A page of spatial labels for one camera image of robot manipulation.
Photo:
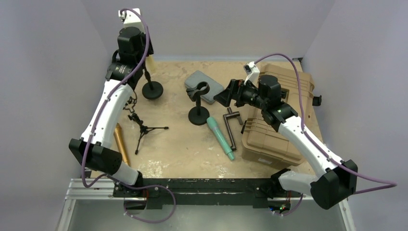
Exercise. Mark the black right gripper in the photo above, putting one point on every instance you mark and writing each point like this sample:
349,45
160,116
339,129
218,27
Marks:
236,87

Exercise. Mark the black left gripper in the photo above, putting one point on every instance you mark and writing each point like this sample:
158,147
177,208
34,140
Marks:
149,51

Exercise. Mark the cream yellow microphone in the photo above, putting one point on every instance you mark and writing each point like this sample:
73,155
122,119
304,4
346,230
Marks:
150,64

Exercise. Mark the mint green microphone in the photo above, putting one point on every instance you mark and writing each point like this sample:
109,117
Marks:
214,126

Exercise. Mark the black round-base stand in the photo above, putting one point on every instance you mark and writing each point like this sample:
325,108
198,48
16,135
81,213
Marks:
152,90
198,114

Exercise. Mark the black tripod shock-mount stand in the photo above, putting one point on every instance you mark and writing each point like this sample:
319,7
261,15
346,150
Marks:
129,106

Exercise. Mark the gold brown microphone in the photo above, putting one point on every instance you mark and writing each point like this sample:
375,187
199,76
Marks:
118,135

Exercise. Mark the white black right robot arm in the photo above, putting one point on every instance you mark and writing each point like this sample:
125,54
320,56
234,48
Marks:
333,181

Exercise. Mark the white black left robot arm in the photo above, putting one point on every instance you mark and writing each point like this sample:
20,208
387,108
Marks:
92,149

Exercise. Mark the dark metal door handle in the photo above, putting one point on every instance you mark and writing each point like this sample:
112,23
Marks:
230,115

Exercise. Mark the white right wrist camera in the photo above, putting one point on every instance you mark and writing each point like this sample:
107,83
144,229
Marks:
252,72

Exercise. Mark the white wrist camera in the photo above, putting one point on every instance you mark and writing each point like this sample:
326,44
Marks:
129,18
252,72

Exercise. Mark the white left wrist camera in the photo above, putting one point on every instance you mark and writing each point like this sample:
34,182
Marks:
129,18

